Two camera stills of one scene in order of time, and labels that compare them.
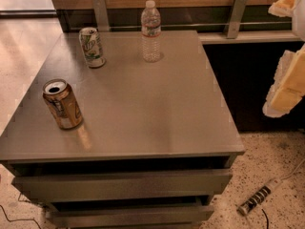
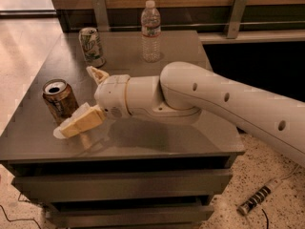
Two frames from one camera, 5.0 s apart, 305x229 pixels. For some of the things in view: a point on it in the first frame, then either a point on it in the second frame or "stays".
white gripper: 299,23 → 111,95
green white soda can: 92,47 stays
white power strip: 258,197 stays
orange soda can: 62,103 stays
